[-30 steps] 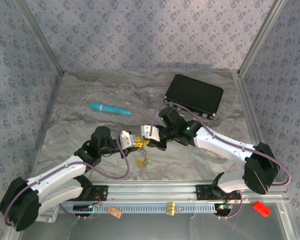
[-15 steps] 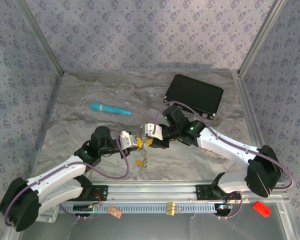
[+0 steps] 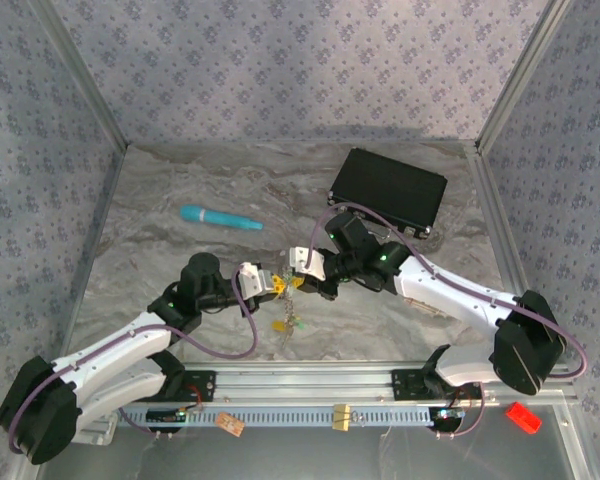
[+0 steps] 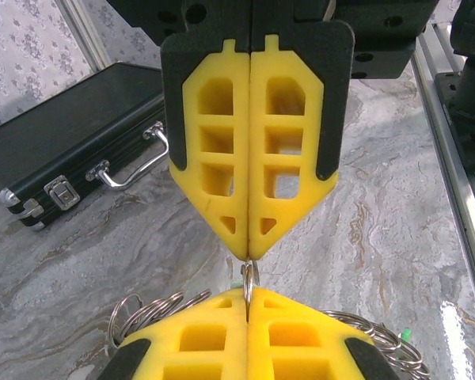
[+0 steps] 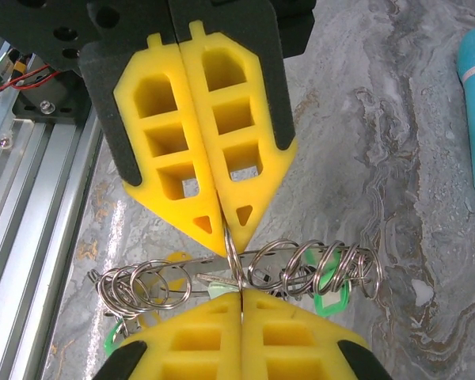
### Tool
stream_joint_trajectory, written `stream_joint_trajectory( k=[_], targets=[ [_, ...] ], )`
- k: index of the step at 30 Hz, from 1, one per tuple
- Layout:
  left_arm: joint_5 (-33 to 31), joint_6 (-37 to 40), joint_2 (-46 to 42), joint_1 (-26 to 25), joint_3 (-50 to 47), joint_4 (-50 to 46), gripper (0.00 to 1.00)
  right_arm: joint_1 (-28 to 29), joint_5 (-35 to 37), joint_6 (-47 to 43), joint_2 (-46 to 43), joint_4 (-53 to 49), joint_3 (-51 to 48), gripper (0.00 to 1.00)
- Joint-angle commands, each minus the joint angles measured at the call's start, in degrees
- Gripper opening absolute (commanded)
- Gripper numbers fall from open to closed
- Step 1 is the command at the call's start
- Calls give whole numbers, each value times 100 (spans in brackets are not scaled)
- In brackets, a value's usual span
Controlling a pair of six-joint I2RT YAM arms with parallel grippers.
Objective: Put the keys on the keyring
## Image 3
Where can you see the yellow key tag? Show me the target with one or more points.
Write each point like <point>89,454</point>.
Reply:
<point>278,326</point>

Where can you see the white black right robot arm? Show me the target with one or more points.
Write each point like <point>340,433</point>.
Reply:
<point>450,300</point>

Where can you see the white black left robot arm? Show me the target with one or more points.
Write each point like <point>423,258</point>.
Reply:
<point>120,350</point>

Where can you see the teal pen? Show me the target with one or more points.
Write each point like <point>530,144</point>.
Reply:
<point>215,216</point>

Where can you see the black hard case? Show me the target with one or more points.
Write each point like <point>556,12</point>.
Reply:
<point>390,180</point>

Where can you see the brown stick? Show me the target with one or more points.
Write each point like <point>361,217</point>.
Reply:
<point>422,304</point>

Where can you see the orange tag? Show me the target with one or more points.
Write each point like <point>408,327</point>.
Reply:
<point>230,424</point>

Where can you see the small controller board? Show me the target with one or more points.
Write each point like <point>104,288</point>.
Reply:
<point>165,416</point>
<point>447,415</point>

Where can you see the red plastic block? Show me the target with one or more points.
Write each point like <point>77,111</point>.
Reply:
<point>524,418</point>

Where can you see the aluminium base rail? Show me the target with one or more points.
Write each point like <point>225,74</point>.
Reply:
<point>305,382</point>

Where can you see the aluminium side rail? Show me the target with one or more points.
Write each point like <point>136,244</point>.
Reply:
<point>495,225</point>

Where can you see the aluminium frame post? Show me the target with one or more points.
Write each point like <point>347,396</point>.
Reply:
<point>525,75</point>
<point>80,75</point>

